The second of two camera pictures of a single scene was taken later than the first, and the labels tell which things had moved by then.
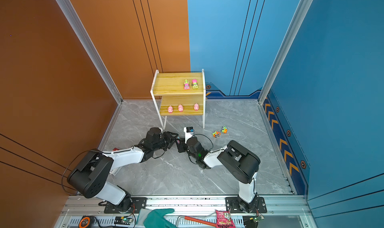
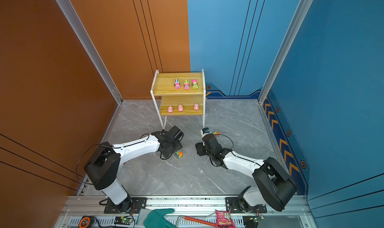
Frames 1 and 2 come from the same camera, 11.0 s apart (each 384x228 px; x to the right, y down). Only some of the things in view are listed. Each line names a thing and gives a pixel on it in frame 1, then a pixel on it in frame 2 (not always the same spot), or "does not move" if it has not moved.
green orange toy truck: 216,133 does not move
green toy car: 224,129 → 179,154
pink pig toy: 170,109 does not move
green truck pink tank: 194,84 does not move
